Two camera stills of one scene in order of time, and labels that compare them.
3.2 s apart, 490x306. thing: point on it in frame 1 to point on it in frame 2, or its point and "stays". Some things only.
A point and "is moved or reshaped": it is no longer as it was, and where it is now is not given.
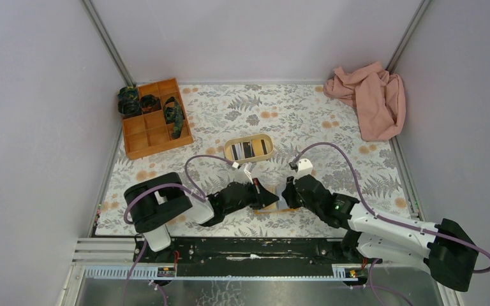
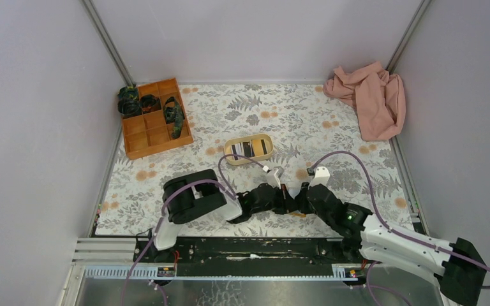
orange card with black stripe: x=259 y=147 stays
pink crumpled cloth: x=378 y=97 stays
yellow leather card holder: x=272 y=208 is moved or reshaped
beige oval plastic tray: x=245 y=148 stays
